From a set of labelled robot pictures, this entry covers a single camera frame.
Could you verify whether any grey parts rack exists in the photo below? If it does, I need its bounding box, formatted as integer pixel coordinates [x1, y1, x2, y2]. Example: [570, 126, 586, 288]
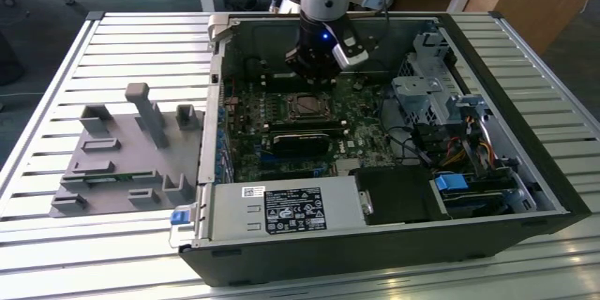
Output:
[50, 82, 207, 219]

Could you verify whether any grey power supply unit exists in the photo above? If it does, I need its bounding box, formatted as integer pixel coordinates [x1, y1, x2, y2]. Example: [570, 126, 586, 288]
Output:
[206, 183, 370, 241]

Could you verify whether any low-profile graphics card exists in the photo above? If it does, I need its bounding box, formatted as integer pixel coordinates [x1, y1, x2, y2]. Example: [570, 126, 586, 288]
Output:
[270, 131, 335, 159]

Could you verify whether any green RAM stick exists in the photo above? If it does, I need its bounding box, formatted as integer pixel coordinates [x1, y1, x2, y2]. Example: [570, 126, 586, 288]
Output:
[84, 172, 156, 184]

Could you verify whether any yellow red wire bundle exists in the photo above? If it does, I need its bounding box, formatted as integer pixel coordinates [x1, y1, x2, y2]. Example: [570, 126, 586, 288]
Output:
[440, 136, 498, 174]

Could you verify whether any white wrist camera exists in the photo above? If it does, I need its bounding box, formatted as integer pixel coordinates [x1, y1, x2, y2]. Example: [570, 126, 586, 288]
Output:
[323, 22, 379, 71]

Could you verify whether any CPU socket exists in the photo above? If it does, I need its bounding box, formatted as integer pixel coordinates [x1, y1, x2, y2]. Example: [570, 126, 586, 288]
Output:
[283, 91, 338, 122]

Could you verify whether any silver CPU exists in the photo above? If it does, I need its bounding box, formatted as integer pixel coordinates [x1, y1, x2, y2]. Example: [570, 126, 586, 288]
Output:
[298, 97, 328, 115]

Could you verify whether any metal socket cover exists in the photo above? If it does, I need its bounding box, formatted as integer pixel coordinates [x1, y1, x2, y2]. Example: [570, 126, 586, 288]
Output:
[286, 93, 335, 120]

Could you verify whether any black PC case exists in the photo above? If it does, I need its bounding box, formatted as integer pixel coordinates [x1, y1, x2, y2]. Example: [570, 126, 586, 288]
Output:
[178, 11, 592, 287]

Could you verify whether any metal drive cage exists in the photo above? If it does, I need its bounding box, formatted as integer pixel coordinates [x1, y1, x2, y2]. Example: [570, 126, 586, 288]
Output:
[391, 29, 496, 129]

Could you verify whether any black fan shroud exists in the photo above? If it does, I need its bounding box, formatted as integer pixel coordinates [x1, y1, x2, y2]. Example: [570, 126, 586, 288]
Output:
[354, 168, 451, 226]

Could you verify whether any blue disk carrier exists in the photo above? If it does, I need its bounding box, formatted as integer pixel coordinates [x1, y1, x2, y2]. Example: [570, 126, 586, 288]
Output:
[435, 172, 470, 194]

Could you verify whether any green motherboard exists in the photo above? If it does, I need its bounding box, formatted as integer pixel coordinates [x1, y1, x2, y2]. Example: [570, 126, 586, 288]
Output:
[219, 74, 400, 182]

